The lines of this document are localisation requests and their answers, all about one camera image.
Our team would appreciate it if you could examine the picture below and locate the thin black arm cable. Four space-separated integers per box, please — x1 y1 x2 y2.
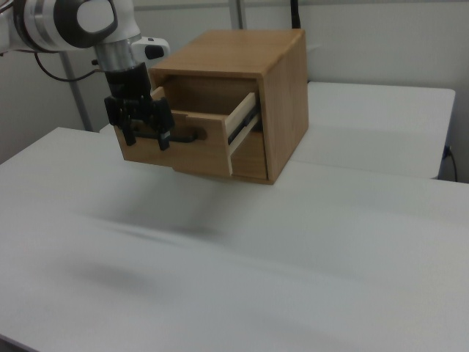
34 53 108 82

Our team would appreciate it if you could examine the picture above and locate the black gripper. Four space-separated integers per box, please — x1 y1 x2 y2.
103 62 174 152

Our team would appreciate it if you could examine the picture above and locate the black pole behind cabinet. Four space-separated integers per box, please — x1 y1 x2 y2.
289 0 303 30

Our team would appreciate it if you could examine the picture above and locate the grey metal frame post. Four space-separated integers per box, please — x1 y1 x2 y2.
60 51 93 132
228 0 245 31

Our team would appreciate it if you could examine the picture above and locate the black wall power cable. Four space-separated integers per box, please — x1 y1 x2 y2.
444 145 459 182

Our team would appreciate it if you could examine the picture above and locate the wooden two-drawer cabinet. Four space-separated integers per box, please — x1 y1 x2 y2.
148 29 311 186

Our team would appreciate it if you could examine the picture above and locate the wooden drawer with black handle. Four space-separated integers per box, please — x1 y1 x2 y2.
117 85 262 177

